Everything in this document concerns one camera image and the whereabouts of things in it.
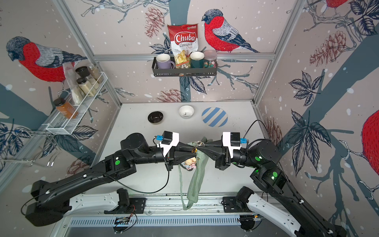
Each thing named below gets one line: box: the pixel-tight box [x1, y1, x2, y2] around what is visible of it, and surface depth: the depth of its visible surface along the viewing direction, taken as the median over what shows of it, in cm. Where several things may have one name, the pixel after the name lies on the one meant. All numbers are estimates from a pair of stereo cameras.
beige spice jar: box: [76, 77, 96, 97], surface depth 79 cm
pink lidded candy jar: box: [203, 49, 218, 69], surface depth 88 cm
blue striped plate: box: [201, 107, 229, 128], surface depth 113 cm
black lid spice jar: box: [75, 66, 100, 90], surface depth 81 cm
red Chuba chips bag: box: [167, 23, 199, 69], surface depth 82 cm
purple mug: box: [155, 53, 176, 70], surface depth 85 cm
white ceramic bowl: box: [178, 105, 195, 119], surface depth 113 cm
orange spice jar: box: [53, 97, 79, 119], surface depth 69 cm
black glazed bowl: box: [147, 111, 164, 125], surface depth 109 cm
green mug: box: [189, 50, 205, 69], surface depth 86 cm
